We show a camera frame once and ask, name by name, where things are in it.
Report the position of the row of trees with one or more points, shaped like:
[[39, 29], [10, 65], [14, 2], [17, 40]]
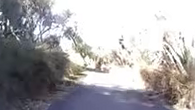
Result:
[[25, 15]]

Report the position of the dry leaf-strewn verge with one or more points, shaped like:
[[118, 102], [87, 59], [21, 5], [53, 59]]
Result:
[[36, 104]]

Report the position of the dark green bushes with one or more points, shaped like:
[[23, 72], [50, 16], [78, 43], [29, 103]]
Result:
[[20, 71]]

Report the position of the grey asphalt path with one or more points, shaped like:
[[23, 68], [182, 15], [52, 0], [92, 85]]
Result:
[[115, 106]]

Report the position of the dry brown bushes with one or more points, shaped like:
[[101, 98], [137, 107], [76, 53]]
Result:
[[175, 80]]

